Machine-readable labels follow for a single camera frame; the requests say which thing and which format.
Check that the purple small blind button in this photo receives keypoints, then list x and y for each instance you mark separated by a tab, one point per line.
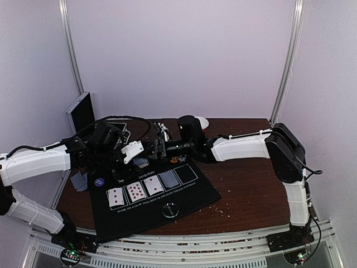
99	182

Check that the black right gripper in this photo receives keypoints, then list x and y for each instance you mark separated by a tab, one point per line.
161	147

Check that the aluminium frame post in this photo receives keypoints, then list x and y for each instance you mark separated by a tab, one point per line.
65	19
288	64

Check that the white and red bowl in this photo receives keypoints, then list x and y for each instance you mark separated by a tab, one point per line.
204	123

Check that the two of diamonds card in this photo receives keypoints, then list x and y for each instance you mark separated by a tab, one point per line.
153	185

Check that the black poker play mat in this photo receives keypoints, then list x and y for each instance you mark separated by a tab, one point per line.
194	192

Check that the three of diamonds card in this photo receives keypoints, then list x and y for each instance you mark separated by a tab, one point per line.
115	197

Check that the left aluminium frame post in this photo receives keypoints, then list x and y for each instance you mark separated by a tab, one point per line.
65	19

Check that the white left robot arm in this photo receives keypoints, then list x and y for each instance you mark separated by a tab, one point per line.
28	163

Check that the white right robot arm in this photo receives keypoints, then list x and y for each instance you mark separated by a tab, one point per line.
278	144

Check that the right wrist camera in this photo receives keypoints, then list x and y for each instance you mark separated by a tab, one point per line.
190	128

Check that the blue patterned playing card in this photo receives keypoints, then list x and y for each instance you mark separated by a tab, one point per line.
79	177
82	186

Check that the nine of diamonds card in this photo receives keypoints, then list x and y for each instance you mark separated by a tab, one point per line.
136	192

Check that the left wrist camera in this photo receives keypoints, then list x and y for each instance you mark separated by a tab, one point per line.
105	136

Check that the black dealer button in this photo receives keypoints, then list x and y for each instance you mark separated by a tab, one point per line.
170	210

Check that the grey playing card deck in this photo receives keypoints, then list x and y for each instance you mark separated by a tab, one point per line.
141	162

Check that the right aluminium frame post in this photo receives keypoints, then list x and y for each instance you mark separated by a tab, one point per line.
288	64

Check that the aluminium poker chip case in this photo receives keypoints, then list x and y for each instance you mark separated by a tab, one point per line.
81	114

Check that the orange big blind button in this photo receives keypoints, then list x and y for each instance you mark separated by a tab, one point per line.
174	160

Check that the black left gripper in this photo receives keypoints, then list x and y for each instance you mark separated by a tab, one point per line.
125	172

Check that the poker chip pile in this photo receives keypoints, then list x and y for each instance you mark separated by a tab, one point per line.
182	158
118	176

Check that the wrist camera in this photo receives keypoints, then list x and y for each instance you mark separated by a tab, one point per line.
190	128
105	136

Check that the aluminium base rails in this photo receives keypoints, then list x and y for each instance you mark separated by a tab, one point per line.
233	249

